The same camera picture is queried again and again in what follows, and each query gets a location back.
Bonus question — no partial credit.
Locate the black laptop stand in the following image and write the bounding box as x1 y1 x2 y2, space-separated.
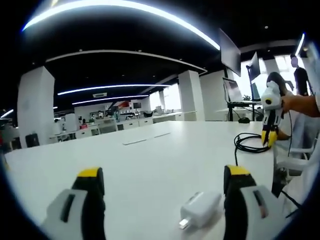
226 101 263 122

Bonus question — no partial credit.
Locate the open laptop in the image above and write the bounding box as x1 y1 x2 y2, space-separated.
222 77 261 103

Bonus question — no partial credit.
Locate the white chair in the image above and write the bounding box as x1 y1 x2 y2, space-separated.
274 146 316 177

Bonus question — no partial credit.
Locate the black Type-C cable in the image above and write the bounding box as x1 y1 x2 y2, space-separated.
233 132 273 167

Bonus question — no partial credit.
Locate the white power strip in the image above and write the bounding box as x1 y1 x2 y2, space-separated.
122 131 172 146

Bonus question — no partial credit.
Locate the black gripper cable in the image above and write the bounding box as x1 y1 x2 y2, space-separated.
286 111 294 157

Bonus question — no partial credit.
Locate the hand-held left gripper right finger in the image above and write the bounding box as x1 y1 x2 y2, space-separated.
223 164 295 240

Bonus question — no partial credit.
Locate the white desk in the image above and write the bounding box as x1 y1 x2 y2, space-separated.
3 120 279 240

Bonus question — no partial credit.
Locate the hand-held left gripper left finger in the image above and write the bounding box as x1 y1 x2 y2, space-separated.
39 166 106 240

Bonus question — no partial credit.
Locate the long ceiling light strip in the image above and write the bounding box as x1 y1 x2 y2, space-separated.
21 0 221 51

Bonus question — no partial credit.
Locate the large dark monitor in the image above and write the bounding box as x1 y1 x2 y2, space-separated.
219 28 242 77

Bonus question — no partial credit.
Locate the person's right hand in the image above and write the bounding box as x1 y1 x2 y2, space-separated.
281 94 303 114

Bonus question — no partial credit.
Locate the black bin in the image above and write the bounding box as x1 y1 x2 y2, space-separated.
25 133 40 148

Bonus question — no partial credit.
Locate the white charger adapter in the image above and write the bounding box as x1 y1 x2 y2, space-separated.
179 191 223 230

